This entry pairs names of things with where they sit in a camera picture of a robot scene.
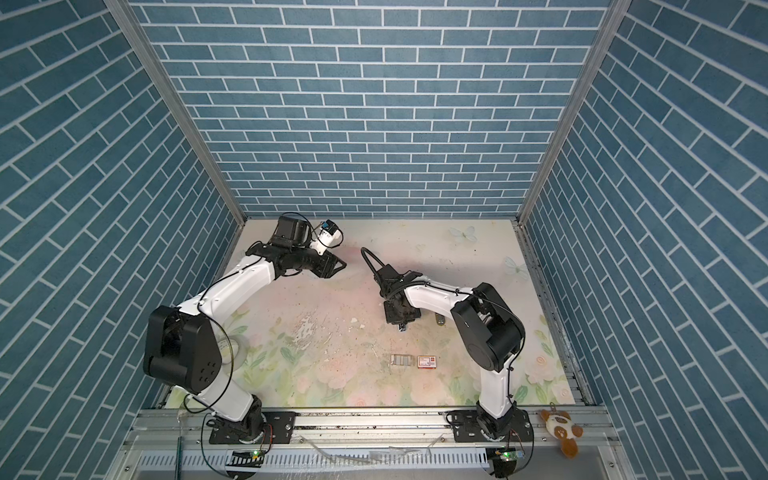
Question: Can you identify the clear tape roll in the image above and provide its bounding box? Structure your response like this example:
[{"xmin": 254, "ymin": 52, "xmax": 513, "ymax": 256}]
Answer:
[{"xmin": 218, "ymin": 335, "xmax": 249, "ymax": 371}]

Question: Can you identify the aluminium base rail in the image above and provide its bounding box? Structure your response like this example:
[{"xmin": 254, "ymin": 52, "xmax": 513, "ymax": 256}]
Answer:
[{"xmin": 119, "ymin": 407, "xmax": 613, "ymax": 457}]

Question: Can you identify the white slotted cable duct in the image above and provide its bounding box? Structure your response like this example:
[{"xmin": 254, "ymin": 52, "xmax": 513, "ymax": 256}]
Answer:
[{"xmin": 137, "ymin": 449, "xmax": 490, "ymax": 473}]

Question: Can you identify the plush toy animal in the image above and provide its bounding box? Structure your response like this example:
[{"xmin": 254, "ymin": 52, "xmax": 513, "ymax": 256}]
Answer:
[{"xmin": 539, "ymin": 406, "xmax": 584, "ymax": 459}]

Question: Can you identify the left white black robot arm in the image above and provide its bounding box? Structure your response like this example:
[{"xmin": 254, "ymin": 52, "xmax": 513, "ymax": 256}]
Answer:
[{"xmin": 143, "ymin": 212, "xmax": 346, "ymax": 424}]

